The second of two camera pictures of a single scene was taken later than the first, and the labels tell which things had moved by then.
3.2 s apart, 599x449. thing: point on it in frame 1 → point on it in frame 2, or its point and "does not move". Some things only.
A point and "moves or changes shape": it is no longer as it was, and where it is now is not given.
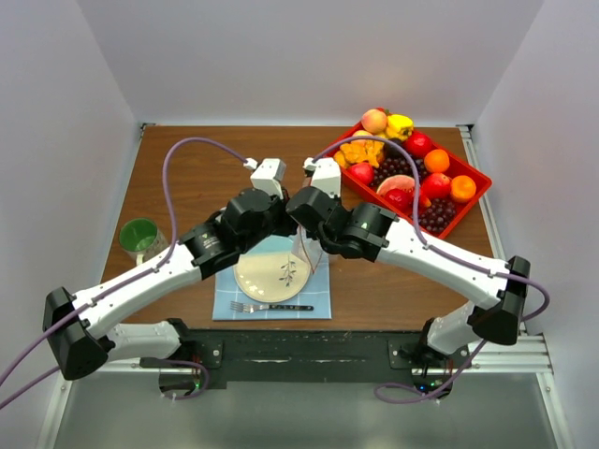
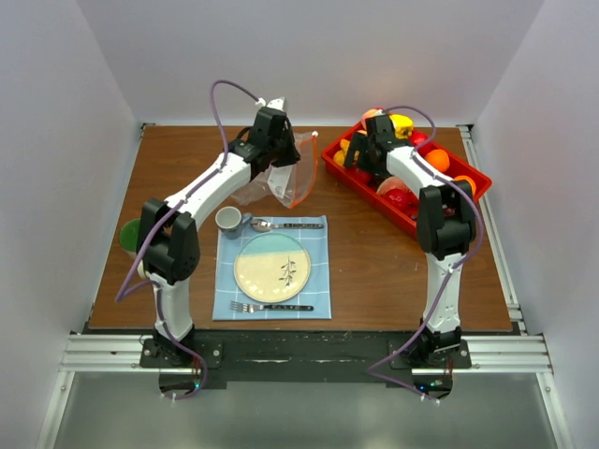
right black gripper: [335, 198] → [360, 142]
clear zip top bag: [309, 250] moves or changes shape
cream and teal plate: [271, 271] does not move
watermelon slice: [398, 181] does not move
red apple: [363, 171] does not move
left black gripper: [288, 225] → [293, 157]
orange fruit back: [437, 161] does not move
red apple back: [417, 143] does not move
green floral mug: [140, 238] does not move
